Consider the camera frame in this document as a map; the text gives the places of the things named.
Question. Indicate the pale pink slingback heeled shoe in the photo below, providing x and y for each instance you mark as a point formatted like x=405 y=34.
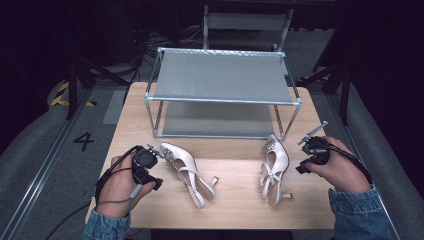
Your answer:
x=278 y=158
x=186 y=163

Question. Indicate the yellow black floor tape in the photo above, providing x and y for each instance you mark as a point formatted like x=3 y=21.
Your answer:
x=60 y=100

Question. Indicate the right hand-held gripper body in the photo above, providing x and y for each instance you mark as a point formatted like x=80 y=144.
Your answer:
x=318 y=151

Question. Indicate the grey folding chair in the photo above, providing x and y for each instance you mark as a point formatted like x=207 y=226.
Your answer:
x=246 y=21

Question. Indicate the person's left hand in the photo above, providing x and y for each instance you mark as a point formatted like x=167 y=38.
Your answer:
x=116 y=190

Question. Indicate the person's right hand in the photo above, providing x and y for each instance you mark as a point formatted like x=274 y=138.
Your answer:
x=345 y=170

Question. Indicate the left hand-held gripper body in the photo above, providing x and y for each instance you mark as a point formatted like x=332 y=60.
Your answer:
x=144 y=159

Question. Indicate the grey metal shoe rack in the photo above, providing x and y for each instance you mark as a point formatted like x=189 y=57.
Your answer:
x=221 y=75

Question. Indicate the metal floor rail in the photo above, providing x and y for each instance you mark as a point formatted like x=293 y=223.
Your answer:
x=40 y=173
x=363 y=163

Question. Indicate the black tripod stand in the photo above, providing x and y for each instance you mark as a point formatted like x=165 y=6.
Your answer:
x=345 y=90
x=72 y=90

